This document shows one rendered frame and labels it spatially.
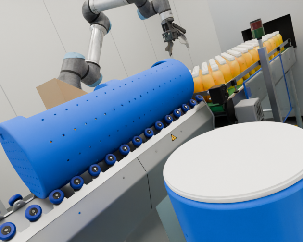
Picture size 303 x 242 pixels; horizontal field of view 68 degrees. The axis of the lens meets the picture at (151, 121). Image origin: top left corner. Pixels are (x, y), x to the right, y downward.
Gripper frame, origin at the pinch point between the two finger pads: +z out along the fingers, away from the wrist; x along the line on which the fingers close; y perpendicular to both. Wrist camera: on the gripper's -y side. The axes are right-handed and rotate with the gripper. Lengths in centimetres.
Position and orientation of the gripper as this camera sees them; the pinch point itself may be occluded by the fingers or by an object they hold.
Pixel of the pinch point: (180, 53)
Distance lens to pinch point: 146.3
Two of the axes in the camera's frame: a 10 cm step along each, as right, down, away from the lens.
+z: 3.3, 9.2, 1.9
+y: -6.5, 3.7, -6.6
